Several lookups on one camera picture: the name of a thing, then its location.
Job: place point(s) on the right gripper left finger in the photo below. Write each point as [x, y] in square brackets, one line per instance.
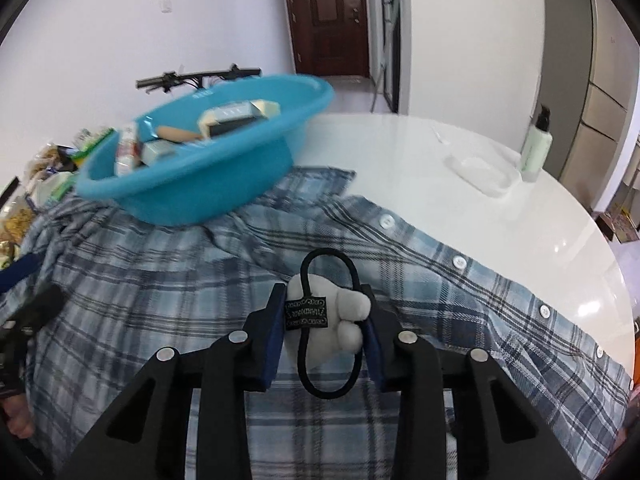
[182, 399]

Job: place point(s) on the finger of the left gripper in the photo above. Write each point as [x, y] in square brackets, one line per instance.
[37, 313]
[20, 269]

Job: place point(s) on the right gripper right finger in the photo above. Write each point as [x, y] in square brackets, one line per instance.
[463, 398]

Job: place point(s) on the red white cigarette box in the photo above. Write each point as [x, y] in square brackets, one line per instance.
[127, 157]

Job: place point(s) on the grey lighter case box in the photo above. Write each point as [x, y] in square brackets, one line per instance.
[226, 113]

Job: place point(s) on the light blue Raison box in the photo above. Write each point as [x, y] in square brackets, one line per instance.
[153, 151]

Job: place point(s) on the person's left hand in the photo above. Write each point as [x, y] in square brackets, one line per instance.
[20, 422]

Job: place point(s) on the snack jar black lid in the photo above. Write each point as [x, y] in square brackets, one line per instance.
[17, 212]

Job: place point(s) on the blue plaid shirt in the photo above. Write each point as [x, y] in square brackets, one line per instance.
[132, 288]

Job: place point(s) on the yellow green bin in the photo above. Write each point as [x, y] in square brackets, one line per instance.
[86, 141]

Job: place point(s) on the blue plastic basin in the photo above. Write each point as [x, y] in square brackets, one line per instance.
[205, 179]

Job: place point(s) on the black box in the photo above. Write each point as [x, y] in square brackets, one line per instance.
[221, 128]

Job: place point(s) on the black bicycle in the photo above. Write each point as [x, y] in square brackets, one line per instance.
[167, 81]

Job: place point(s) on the clear plastic container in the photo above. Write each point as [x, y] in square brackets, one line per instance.
[492, 176]

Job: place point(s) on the green lotion pump bottle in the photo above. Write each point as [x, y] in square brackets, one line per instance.
[536, 146]

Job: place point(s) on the grey refrigerator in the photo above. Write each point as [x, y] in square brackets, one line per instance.
[590, 82]

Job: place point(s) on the dark brown door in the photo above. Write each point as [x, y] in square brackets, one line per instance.
[329, 37]

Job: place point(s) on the wall light switch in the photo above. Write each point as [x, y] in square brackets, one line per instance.
[165, 6]

